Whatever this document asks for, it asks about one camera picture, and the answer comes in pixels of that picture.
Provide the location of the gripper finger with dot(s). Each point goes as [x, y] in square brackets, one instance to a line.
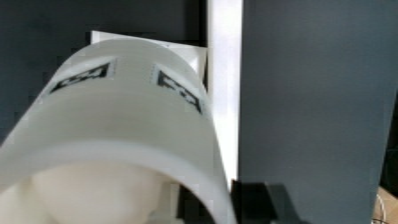
[261, 203]

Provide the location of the white lamp shade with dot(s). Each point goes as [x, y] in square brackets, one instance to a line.
[112, 147]

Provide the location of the white U-shaped frame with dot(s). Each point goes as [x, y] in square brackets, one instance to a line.
[224, 69]

